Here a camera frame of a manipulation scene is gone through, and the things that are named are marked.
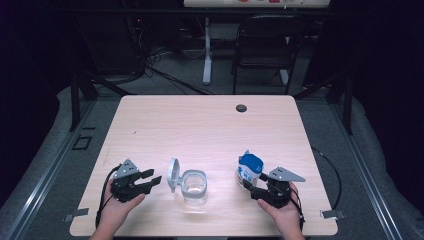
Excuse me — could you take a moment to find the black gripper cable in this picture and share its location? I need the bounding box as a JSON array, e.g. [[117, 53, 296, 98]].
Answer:
[[95, 164, 123, 229], [289, 188, 306, 231]]

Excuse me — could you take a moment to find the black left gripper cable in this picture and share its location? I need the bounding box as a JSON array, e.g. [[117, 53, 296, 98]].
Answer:
[[95, 164, 123, 229]]

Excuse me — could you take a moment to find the black metal frame stand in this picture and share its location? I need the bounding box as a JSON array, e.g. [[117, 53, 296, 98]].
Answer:
[[293, 71, 354, 136], [69, 69, 134, 132]]

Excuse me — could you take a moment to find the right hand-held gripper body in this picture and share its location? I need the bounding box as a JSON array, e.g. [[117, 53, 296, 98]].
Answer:
[[251, 166, 306, 210]]

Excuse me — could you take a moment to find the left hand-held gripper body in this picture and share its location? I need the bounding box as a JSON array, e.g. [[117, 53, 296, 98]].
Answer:
[[110, 158, 152, 204]]

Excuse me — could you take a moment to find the black floor cable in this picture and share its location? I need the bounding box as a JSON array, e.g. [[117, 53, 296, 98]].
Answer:
[[144, 64, 214, 96]]

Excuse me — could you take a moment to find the black cable with connector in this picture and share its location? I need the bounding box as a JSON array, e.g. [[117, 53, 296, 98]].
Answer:
[[310, 146, 342, 211]]

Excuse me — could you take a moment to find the black folding chair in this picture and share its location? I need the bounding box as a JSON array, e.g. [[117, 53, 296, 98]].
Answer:
[[230, 13, 309, 96]]

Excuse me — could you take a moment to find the white and blue food pouch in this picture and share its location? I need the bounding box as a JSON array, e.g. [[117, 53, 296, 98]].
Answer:
[[235, 149, 265, 191]]

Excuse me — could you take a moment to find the dark equipment cabinet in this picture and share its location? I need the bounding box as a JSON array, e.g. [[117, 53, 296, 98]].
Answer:
[[79, 14, 146, 76]]

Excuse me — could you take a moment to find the aluminium floor rail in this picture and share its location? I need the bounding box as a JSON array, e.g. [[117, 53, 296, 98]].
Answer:
[[0, 99, 98, 240], [329, 99, 406, 240]]

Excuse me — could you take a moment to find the person's left hand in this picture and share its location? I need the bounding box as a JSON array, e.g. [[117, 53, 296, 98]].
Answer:
[[96, 189, 146, 236]]

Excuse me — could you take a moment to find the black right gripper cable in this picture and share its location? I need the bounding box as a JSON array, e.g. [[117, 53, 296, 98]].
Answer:
[[289, 188, 306, 231]]

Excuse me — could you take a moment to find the person's right hand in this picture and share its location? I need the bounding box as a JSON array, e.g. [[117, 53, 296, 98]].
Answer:
[[257, 182, 304, 239]]

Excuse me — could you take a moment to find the grey bracket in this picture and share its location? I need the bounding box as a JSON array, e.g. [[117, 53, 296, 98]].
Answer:
[[63, 207, 90, 223], [320, 209, 347, 220]]

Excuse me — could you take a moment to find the clear container with white lid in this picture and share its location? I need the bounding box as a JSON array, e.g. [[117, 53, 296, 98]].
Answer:
[[166, 157, 209, 208]]

